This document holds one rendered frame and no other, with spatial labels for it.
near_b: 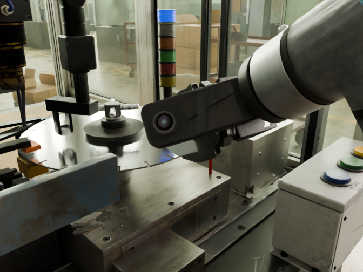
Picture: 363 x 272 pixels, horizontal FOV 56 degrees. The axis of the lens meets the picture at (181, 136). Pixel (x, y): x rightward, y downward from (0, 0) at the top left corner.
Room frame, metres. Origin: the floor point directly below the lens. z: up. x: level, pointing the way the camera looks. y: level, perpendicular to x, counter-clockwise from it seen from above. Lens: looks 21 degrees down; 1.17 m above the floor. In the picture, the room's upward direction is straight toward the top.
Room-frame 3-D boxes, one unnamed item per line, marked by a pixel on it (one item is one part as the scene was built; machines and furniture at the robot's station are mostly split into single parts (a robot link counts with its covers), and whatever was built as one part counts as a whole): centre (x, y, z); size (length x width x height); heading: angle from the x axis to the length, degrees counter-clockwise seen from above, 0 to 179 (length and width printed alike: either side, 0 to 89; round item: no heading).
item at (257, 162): (0.79, -0.15, 0.82); 0.18 x 0.18 x 0.15; 46
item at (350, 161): (0.55, -0.31, 0.90); 0.04 x 0.04 x 0.02
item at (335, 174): (0.50, -0.26, 0.90); 0.04 x 0.04 x 0.02
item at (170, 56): (0.88, 0.04, 1.05); 0.05 x 0.04 x 0.03; 46
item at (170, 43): (0.88, 0.04, 1.08); 0.05 x 0.04 x 0.03; 46
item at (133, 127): (0.59, 0.13, 0.96); 0.11 x 0.11 x 0.03
